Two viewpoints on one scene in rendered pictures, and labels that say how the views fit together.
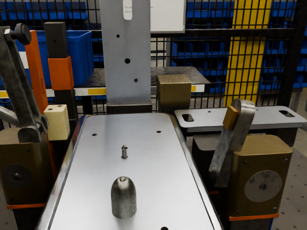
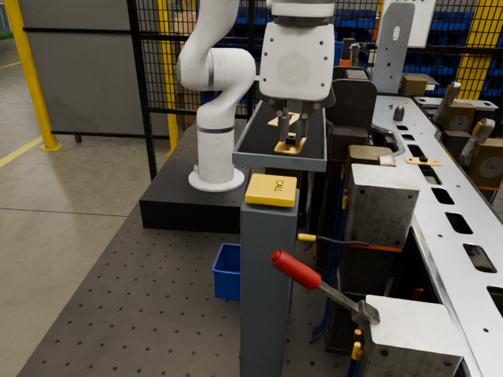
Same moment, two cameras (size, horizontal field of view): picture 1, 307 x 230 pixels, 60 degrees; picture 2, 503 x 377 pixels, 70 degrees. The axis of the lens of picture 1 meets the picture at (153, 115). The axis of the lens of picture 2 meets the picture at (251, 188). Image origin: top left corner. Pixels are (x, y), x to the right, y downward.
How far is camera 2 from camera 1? 101 cm
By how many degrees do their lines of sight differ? 14
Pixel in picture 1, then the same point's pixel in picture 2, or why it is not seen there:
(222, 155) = (441, 107)
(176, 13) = (421, 33)
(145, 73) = (398, 72)
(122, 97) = (379, 87)
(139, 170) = not seen: hidden behind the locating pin
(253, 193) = (453, 126)
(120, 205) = (398, 114)
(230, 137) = (446, 98)
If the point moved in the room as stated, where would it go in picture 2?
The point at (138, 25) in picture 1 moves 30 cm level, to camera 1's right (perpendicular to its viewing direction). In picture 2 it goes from (400, 43) to (483, 47)
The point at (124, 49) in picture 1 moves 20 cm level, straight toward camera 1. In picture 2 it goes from (388, 57) to (398, 66)
